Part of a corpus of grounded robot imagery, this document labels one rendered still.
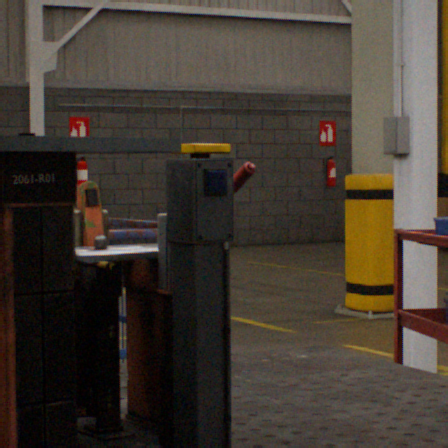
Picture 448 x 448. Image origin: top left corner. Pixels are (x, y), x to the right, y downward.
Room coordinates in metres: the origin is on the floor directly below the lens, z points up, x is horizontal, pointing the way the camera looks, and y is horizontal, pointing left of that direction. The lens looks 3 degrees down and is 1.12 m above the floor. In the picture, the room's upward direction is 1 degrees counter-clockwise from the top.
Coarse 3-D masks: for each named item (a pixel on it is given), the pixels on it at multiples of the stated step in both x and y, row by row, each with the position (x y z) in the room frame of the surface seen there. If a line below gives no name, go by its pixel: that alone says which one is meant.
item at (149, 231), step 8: (112, 224) 4.49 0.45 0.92; (120, 224) 4.41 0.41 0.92; (128, 224) 4.34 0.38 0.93; (136, 224) 4.27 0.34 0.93; (144, 224) 4.21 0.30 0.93; (152, 224) 4.14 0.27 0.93; (112, 232) 3.53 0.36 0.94; (120, 232) 3.54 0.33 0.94; (128, 232) 3.56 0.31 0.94; (136, 232) 3.57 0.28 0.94; (144, 232) 3.58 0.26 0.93; (152, 232) 3.59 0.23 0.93; (120, 240) 4.44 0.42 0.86; (120, 320) 4.43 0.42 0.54; (120, 352) 3.54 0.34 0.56
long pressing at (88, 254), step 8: (80, 248) 1.84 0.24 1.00; (88, 248) 1.84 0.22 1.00; (112, 248) 1.84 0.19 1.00; (120, 248) 1.85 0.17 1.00; (128, 248) 1.82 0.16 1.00; (136, 248) 1.81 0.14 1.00; (144, 248) 1.76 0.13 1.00; (152, 248) 1.76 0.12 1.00; (80, 256) 1.68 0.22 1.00; (88, 256) 1.69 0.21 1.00; (96, 256) 1.70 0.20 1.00; (104, 256) 1.71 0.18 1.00; (112, 256) 1.71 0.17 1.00; (120, 256) 1.72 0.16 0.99; (128, 256) 1.73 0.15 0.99; (136, 256) 1.74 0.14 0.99; (144, 256) 1.75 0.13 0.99; (152, 256) 1.76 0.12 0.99
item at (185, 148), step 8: (184, 144) 1.49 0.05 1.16; (192, 144) 1.48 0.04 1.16; (200, 144) 1.48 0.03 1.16; (208, 144) 1.49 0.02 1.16; (216, 144) 1.50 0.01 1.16; (224, 144) 1.50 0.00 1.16; (184, 152) 1.50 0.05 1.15; (192, 152) 1.48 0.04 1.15; (200, 152) 1.49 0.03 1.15; (208, 152) 1.49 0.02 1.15; (216, 152) 1.50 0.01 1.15; (224, 152) 1.50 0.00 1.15
